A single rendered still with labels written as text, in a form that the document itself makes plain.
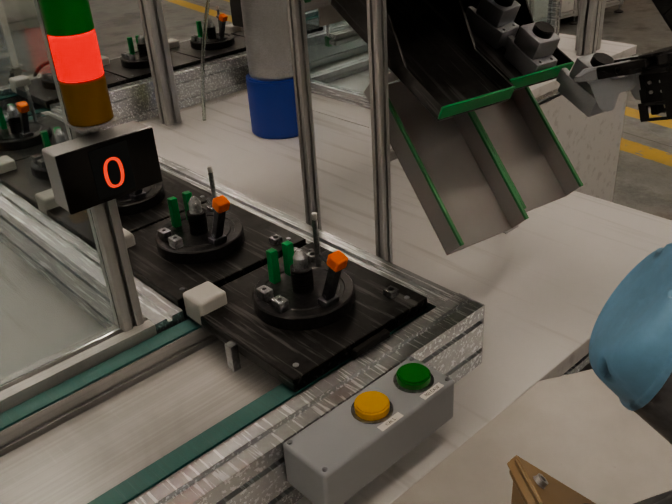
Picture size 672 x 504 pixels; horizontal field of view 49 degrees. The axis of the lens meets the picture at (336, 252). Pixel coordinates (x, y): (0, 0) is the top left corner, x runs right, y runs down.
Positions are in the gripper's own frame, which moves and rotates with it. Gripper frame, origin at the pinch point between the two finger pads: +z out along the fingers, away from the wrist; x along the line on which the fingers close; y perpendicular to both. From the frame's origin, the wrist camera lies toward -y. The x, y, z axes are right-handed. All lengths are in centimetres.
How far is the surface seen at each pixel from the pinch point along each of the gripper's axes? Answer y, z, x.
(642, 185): 74, 160, 205
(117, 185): -1, 17, -62
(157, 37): -29, 121, -18
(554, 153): 12.8, 16.5, 6.7
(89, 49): -16, 12, -62
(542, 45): -4.6, 8.2, -0.4
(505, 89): -0.2, 7.1, -9.9
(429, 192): 11.5, 14.5, -20.7
